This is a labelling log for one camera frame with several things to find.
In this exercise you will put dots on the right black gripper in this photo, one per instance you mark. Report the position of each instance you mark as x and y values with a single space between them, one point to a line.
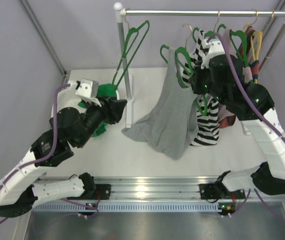
197 81

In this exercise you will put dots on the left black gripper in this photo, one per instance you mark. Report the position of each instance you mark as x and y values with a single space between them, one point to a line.
108 110

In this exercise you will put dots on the grey tank top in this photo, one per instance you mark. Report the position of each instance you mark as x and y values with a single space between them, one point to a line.
171 126

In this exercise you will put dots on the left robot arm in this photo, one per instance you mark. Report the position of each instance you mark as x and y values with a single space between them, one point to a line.
19 192

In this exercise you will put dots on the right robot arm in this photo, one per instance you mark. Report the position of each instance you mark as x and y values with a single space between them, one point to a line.
225 79

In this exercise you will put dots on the green hanger with pink garment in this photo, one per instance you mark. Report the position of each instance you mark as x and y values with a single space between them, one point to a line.
242 50

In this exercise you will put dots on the green hanger with striped shirt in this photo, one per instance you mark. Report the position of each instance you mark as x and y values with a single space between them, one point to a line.
206 34

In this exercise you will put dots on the yellow hanger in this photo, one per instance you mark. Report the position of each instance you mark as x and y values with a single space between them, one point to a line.
254 44

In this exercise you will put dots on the black white striped shirt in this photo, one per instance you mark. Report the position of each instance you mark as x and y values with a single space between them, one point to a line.
208 126

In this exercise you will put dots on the white laundry basket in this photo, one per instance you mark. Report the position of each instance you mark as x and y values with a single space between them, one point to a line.
67 98

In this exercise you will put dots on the pink mauve garment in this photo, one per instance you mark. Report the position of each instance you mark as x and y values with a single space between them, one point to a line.
235 99

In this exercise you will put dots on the white clothes rack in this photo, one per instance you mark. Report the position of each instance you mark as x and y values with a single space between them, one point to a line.
213 13

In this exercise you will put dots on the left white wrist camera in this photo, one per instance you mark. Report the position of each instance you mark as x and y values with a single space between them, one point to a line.
87 91

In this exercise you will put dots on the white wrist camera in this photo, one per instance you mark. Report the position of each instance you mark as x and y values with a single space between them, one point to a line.
87 91
215 48

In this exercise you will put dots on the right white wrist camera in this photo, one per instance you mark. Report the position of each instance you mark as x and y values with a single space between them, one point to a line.
215 48

